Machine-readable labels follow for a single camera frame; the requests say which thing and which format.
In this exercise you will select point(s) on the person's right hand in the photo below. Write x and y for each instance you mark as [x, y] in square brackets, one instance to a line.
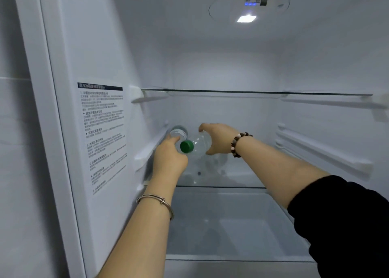
[222, 138]

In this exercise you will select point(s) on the person's left hand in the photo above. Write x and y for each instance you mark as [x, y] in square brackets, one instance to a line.
[168, 162]

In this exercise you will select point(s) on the white refrigerator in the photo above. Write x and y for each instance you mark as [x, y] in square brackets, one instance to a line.
[212, 68]

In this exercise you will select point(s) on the person's left forearm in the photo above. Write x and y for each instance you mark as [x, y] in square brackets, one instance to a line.
[142, 235]

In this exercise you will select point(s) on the person's black right sleeve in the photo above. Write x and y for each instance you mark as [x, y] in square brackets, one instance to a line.
[349, 226]

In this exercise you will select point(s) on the silver bangle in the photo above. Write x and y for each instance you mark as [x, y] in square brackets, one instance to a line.
[164, 201]

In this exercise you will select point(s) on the white instruction label sticker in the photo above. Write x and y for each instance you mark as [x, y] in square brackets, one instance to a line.
[103, 135]

